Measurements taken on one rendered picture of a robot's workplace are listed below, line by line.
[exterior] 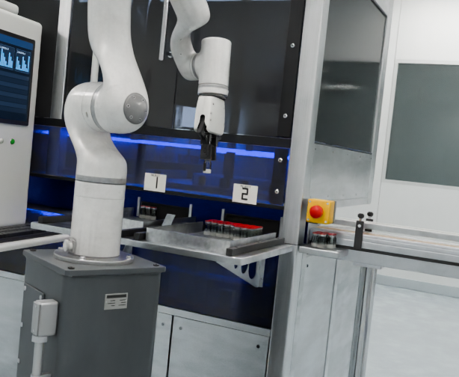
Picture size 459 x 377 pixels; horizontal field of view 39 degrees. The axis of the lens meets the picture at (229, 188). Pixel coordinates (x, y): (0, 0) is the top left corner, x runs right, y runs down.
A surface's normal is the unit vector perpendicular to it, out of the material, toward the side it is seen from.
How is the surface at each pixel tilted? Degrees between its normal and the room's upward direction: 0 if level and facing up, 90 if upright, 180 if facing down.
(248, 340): 90
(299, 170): 90
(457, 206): 90
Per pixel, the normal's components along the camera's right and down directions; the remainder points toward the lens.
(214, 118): 0.86, 0.07
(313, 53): -0.42, 0.00
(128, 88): 0.62, -0.33
